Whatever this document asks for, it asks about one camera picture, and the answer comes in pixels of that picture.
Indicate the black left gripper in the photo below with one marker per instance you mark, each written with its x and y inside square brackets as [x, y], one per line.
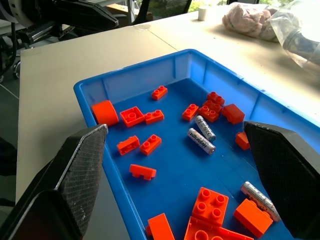
[40, 31]

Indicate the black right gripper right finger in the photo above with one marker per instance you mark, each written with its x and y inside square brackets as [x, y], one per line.
[287, 170]

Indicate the white small cylinder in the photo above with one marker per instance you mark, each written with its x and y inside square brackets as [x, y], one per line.
[202, 13]

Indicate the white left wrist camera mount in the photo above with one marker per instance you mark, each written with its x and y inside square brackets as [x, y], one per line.
[15, 10]

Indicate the upside-down orange plastic building brick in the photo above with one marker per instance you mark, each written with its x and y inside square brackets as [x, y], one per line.
[212, 232]

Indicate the clear plastic bag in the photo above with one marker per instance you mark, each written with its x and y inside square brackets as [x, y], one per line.
[297, 37]

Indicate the upside-down red plastic brick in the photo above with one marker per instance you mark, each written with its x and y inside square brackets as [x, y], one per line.
[132, 116]

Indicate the blue plastic bin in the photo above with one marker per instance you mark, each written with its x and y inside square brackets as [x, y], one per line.
[180, 170]

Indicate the orange curved block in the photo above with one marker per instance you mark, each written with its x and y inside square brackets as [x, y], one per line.
[105, 113]

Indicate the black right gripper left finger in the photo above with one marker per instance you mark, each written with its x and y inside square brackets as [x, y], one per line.
[75, 170]

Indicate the black office chair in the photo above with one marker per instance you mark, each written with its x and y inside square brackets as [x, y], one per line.
[162, 10]

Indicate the bag of pink stuff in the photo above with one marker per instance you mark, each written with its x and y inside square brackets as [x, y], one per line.
[247, 21]

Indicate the silver AA battery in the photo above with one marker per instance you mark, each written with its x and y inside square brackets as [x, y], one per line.
[201, 141]
[257, 196]
[205, 128]

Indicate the orange 2x2 plastic brick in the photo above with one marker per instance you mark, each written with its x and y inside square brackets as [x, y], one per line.
[211, 206]

